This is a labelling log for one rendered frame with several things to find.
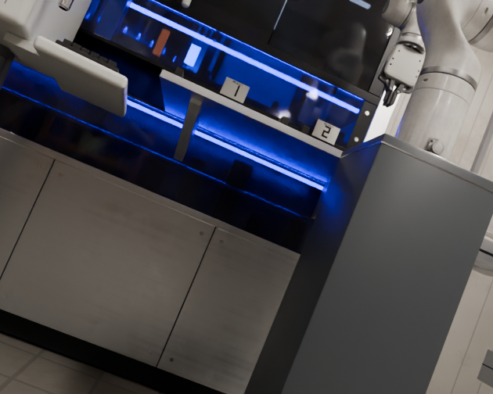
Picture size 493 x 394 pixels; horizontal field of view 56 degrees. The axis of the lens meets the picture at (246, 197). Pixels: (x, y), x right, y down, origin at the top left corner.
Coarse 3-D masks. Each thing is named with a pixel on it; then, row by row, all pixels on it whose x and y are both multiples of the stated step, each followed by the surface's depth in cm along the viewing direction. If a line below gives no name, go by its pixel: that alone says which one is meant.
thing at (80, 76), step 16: (16, 48) 105; (32, 48) 103; (48, 48) 95; (64, 48) 96; (32, 64) 117; (48, 64) 107; (64, 64) 99; (80, 64) 97; (96, 64) 98; (64, 80) 118; (80, 80) 109; (96, 80) 101; (112, 80) 99; (80, 96) 135; (96, 96) 123; (112, 96) 113; (112, 112) 139
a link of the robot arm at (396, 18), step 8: (392, 0) 129; (400, 0) 128; (408, 0) 131; (384, 8) 132; (392, 8) 129; (400, 8) 129; (408, 8) 129; (384, 16) 132; (392, 16) 131; (400, 16) 130; (392, 24) 133; (400, 24) 132
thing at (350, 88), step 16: (160, 0) 152; (192, 16) 153; (208, 16) 154; (80, 32) 149; (224, 32) 154; (240, 32) 155; (256, 48) 156; (272, 48) 156; (160, 64) 151; (304, 64) 158; (192, 80) 152; (336, 80) 159; (224, 96) 154; (368, 96) 161
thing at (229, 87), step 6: (228, 78) 154; (228, 84) 154; (234, 84) 154; (240, 84) 154; (222, 90) 153; (228, 90) 154; (234, 90) 154; (240, 90) 154; (246, 90) 155; (228, 96) 154; (234, 96) 154; (240, 96) 154
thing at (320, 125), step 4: (320, 120) 158; (316, 124) 158; (320, 124) 158; (324, 124) 158; (328, 124) 158; (316, 128) 158; (320, 128) 158; (324, 128) 158; (328, 128) 158; (332, 128) 158; (336, 128) 159; (316, 132) 157; (320, 132) 158; (332, 132) 158; (336, 132) 158; (316, 136) 157; (320, 136) 158; (328, 136) 158; (332, 136) 158; (336, 136) 158; (324, 140) 158; (328, 140) 158; (332, 140) 158; (332, 144) 158
